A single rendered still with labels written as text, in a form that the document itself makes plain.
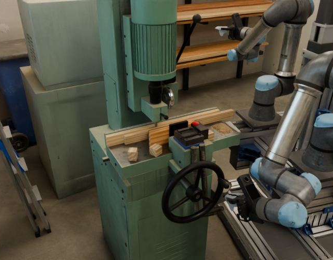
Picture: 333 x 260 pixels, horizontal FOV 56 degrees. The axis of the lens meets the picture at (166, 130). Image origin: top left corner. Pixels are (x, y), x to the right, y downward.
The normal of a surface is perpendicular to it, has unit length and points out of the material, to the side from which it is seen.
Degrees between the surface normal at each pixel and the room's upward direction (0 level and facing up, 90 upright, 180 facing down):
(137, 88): 90
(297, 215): 60
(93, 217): 0
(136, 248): 90
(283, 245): 0
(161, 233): 90
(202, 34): 90
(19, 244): 0
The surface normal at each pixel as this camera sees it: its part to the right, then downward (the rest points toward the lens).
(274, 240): 0.00, -0.88
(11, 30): 0.52, 0.41
